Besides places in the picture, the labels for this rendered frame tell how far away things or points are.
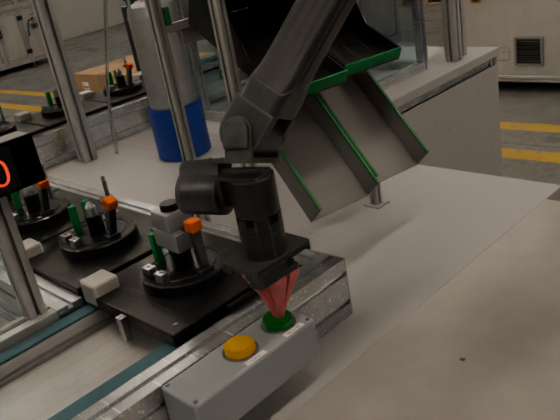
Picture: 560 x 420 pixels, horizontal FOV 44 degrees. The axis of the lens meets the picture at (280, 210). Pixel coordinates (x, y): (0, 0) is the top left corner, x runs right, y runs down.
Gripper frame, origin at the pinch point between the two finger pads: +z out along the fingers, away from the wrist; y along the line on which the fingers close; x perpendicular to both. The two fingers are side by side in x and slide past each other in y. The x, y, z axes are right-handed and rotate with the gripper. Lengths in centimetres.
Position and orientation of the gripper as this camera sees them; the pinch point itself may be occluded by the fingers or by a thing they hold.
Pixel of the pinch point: (277, 311)
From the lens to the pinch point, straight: 92.4
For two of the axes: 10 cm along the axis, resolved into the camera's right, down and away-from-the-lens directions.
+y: -6.9, 3.9, -6.1
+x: 7.0, 1.7, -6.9
